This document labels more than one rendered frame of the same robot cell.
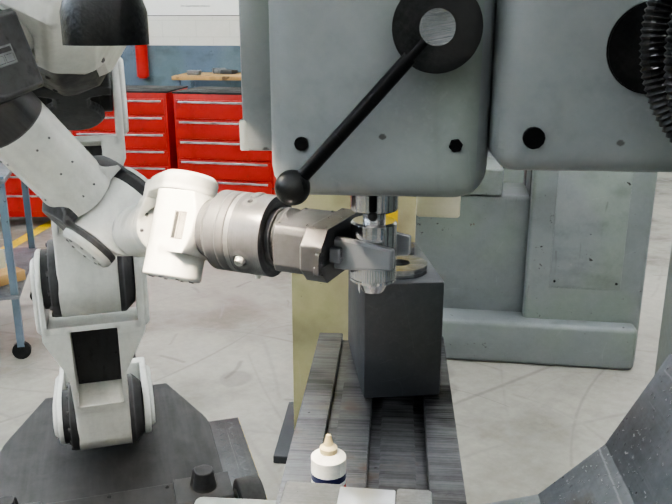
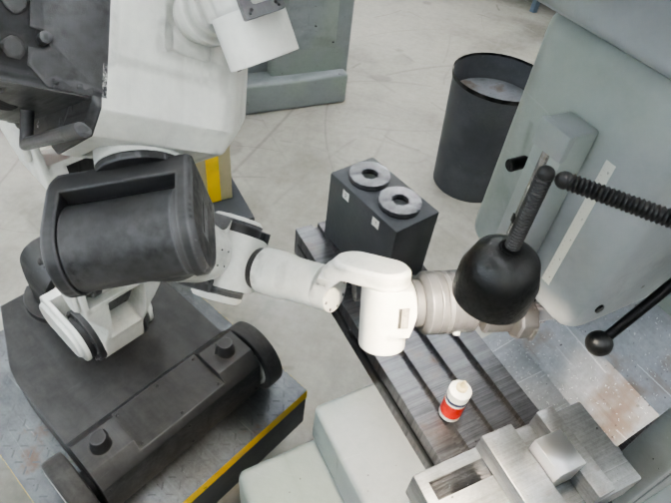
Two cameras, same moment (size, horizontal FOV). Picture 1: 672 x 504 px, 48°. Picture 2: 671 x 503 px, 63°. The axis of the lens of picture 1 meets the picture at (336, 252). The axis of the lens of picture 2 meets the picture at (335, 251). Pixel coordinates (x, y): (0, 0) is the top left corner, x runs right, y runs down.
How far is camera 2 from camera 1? 0.80 m
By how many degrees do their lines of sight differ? 42
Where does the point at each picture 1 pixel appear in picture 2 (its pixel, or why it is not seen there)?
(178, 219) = (402, 314)
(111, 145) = not seen: hidden behind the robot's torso
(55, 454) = (67, 360)
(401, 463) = (448, 346)
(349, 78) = (647, 265)
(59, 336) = (100, 309)
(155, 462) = (158, 336)
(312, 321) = not seen: hidden behind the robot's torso
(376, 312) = (399, 245)
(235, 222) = (460, 313)
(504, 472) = (305, 208)
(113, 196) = (237, 250)
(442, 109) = not seen: outside the picture
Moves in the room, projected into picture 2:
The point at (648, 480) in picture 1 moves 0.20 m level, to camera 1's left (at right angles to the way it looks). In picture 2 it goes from (594, 325) to (525, 364)
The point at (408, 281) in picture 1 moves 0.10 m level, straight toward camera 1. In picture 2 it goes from (418, 219) to (446, 251)
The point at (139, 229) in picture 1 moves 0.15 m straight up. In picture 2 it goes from (325, 303) to (335, 225)
